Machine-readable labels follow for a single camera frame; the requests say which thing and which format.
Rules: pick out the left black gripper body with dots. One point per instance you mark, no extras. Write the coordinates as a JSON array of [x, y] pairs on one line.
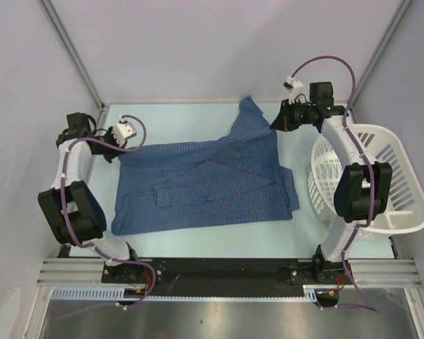
[[104, 149]]

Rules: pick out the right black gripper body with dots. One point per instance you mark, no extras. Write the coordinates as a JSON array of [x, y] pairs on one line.
[[296, 114]]

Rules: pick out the blue checkered long sleeve shirt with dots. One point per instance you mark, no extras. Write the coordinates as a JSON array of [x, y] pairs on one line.
[[233, 180]]

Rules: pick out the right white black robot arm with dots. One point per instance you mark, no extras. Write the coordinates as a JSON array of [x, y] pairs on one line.
[[362, 191]]

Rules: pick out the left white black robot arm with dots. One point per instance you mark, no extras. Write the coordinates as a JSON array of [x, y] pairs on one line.
[[72, 212]]

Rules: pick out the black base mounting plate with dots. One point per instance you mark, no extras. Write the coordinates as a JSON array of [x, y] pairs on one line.
[[228, 277]]

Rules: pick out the white plastic laundry basket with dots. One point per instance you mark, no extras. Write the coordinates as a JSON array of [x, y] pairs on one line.
[[405, 208]]

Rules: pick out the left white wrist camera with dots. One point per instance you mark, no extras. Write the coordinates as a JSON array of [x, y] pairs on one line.
[[123, 131]]

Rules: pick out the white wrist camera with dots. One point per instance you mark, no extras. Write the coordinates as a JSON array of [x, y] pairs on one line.
[[123, 131], [294, 87]]

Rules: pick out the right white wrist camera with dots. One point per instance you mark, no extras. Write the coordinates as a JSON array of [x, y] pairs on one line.
[[294, 87]]

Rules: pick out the aluminium front rail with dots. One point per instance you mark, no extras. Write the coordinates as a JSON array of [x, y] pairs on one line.
[[368, 273]]

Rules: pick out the left aluminium frame post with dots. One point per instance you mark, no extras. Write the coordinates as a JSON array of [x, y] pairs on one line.
[[71, 51]]

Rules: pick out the aluminium frame post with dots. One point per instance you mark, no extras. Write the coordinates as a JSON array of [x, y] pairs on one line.
[[387, 36], [71, 51]]

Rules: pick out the right aluminium frame post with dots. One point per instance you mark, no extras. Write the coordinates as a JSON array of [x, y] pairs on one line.
[[387, 36]]

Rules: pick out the white slotted cable duct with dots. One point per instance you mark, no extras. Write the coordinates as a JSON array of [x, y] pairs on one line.
[[124, 294]]

